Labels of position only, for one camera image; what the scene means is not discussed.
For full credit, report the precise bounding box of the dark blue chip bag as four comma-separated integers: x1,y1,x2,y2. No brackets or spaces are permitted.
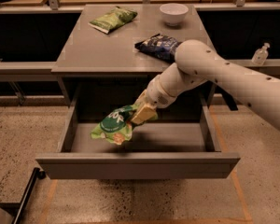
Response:
134,34,180,63

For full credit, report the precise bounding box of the green rice chip bag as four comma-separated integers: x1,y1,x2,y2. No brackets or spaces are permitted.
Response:
91,105,158,145

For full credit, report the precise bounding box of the white bowl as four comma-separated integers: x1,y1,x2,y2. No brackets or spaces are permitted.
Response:
160,3,189,26

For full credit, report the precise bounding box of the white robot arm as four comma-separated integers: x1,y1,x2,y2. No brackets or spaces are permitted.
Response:
132,40,280,131

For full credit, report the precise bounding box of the grey cabinet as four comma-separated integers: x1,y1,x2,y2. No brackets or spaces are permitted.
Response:
52,4,212,123

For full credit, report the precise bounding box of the clear sanitizer bottle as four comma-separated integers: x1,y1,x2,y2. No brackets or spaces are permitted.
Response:
251,43,270,65

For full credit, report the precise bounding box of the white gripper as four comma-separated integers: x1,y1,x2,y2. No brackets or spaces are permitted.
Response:
131,75,176,125

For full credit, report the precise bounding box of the grey metal rail bench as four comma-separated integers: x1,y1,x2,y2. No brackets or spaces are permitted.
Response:
0,2,280,105

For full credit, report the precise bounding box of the green snack bag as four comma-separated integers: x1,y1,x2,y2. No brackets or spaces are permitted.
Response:
89,7,137,34

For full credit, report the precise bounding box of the open grey top drawer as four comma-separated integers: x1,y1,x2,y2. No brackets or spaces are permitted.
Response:
36,94,240,179

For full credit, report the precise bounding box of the black metal stand base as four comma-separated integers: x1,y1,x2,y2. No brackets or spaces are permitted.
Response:
0,168,46,224

